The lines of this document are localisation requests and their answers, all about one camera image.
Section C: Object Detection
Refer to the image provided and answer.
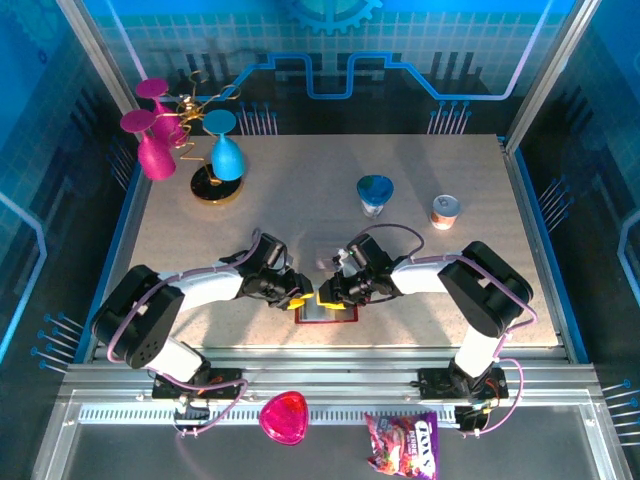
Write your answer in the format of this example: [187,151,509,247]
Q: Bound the red leather card holder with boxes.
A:
[293,298,361,327]

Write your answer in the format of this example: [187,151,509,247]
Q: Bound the clear cup with blue lid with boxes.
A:
[356,174,395,220]

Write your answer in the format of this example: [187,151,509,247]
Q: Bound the orange white tin can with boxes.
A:
[430,194,461,231]

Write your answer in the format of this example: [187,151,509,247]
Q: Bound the pink heart-shaped bowl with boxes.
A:
[258,391,310,446]

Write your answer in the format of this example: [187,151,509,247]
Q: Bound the blue wine glass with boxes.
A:
[202,109,247,182]

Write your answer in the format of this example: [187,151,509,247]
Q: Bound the purple snack bag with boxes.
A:
[363,410,440,480]

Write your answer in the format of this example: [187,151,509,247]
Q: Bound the magenta wine glass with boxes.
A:
[119,108,178,182]
[134,77,190,147]

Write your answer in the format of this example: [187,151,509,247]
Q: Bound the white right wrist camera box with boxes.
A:
[327,248,360,277]

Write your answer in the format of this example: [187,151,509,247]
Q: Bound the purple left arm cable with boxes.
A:
[105,228,261,439]

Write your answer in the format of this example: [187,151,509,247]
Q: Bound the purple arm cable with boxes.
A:
[105,228,261,439]
[347,223,539,439]

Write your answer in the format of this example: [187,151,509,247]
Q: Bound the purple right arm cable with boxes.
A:
[347,223,539,439]

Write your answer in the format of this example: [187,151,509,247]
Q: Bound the aluminium front frame rail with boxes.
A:
[58,344,604,401]

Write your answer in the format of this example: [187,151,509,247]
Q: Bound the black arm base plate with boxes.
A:
[151,366,247,401]
[416,366,510,401]

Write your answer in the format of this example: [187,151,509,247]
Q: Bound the gold wire glass rack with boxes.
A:
[157,69,246,205]

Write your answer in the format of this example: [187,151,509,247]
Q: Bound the white slotted cable duct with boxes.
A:
[77,402,471,427]

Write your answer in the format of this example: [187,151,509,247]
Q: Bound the aluminium table side rail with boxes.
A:
[92,162,153,351]
[497,133,571,364]

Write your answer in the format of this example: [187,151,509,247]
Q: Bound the aluminium frame post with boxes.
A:
[503,0,601,151]
[54,0,144,136]

